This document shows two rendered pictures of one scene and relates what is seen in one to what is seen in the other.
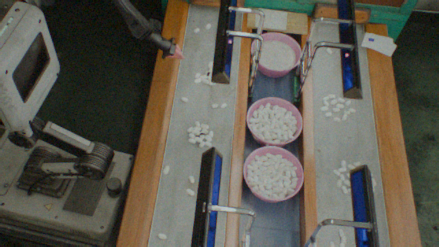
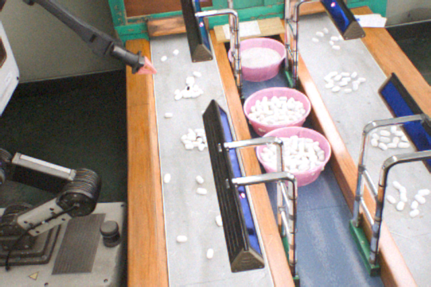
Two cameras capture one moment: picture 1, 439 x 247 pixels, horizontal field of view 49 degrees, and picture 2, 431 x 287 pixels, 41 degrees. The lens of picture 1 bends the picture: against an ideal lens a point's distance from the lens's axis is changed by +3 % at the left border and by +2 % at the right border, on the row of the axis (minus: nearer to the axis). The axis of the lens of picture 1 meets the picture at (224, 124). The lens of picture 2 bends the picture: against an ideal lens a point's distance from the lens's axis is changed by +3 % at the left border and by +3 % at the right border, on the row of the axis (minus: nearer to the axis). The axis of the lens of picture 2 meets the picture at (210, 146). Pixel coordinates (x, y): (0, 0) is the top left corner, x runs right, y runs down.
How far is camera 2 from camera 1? 0.75 m
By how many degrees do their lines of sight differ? 17
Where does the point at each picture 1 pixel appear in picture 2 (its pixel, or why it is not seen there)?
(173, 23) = not seen: hidden behind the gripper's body
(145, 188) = (147, 198)
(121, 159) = (111, 209)
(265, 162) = not seen: hidden behind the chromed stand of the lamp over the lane
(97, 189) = (89, 244)
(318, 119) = (326, 96)
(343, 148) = (366, 113)
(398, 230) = not seen: outside the picture
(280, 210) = (316, 190)
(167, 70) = (141, 95)
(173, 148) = (170, 159)
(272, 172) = (292, 153)
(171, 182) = (176, 189)
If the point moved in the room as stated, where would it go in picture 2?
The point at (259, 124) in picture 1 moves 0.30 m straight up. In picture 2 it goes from (260, 116) to (258, 50)
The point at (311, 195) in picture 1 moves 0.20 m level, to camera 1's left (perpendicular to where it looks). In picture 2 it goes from (345, 158) to (287, 164)
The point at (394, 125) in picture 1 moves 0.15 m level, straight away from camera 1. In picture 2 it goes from (414, 79) to (422, 60)
